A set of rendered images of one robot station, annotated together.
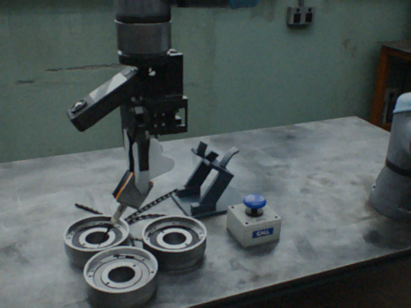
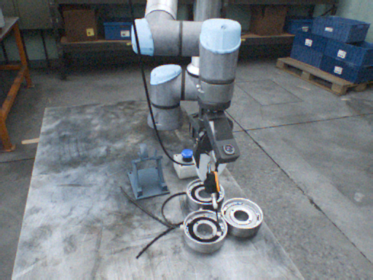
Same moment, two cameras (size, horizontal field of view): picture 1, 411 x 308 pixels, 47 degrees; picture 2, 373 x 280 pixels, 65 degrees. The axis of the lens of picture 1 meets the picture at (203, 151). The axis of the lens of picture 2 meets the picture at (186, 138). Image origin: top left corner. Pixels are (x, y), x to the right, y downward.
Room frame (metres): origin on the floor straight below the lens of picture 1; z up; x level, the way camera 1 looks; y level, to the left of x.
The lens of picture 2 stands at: (0.68, 0.67, 1.38)
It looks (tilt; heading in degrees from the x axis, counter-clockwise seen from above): 31 degrees down; 273
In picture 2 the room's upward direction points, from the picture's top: 3 degrees clockwise
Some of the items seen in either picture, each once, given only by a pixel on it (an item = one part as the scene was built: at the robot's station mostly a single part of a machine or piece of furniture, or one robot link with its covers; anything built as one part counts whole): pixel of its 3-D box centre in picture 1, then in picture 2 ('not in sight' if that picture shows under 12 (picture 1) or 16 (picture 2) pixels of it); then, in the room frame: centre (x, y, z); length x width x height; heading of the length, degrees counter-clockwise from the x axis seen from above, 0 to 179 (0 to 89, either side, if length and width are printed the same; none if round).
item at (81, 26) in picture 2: not in sight; (80, 23); (2.28, -3.16, 0.64); 0.49 x 0.40 x 0.37; 27
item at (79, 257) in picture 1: (97, 242); (204, 231); (0.65, 0.17, 0.82); 0.10 x 0.10 x 0.04
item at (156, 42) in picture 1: (142, 36); (214, 89); (0.65, 0.09, 1.15); 0.08 x 0.08 x 0.05
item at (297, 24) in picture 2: not in sight; (299, 25); (-0.80, -4.44, 0.56); 0.52 x 0.38 x 0.22; 19
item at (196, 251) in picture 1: (174, 242); (205, 196); (0.65, 0.05, 0.82); 0.10 x 0.10 x 0.04
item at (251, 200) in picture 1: (253, 210); (187, 157); (0.71, -0.09, 0.85); 0.04 x 0.04 x 0.05
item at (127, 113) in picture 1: (150, 93); (210, 121); (0.65, 0.08, 1.07); 0.09 x 0.08 x 0.12; 115
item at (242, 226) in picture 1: (256, 221); (186, 163); (0.71, -0.09, 0.82); 0.08 x 0.07 x 0.05; 112
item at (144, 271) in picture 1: (121, 279); (240, 218); (0.55, 0.12, 0.82); 0.08 x 0.08 x 0.02
